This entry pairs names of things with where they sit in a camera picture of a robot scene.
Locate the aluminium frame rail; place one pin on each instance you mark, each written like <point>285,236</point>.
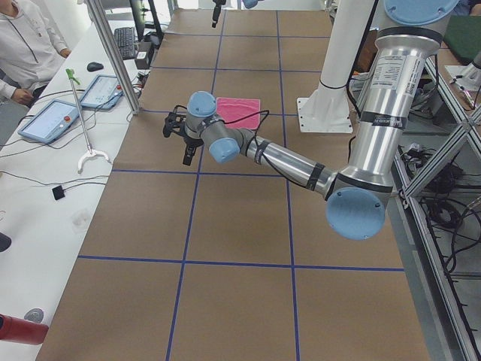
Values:
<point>438,170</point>

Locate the brown paper table cover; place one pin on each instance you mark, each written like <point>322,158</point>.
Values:
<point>230,262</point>

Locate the black keyboard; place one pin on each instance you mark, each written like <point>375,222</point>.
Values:
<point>125,40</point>

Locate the person in white hoodie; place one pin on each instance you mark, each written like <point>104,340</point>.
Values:
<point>31,51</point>

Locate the black power box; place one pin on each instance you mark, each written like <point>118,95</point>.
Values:
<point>144,55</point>

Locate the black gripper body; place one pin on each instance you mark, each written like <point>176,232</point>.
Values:
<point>192,142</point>
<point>216,8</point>

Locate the black computer mouse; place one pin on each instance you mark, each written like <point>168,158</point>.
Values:
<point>94,66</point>

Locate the reacher grabber tool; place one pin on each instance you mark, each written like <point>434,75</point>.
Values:
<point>90,151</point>

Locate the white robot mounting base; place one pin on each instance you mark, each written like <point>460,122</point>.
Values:
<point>327,108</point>

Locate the small black square device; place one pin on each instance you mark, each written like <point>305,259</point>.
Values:
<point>58,192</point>

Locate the near teach pendant tablet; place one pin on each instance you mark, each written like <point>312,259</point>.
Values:
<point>50,123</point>

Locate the far teach pendant tablet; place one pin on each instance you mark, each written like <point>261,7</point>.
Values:
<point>102,94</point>

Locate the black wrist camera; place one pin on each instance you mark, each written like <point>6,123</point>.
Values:
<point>174,124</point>

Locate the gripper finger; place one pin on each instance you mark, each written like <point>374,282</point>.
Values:
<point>215,17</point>
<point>187,157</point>
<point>191,154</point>

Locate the teach pendant tablet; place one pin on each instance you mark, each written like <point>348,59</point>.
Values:
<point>50,123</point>
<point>102,94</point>

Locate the grey round cap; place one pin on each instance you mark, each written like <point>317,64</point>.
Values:
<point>35,315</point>

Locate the red bottle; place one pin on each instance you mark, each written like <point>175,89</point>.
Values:
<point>22,331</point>

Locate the pink towel with grey edge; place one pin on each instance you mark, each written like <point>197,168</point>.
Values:
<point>239,113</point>

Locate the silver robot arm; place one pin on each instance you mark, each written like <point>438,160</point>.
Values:
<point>356,195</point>
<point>248,4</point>

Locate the aluminium frame post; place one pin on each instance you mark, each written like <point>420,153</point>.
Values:
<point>106,36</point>

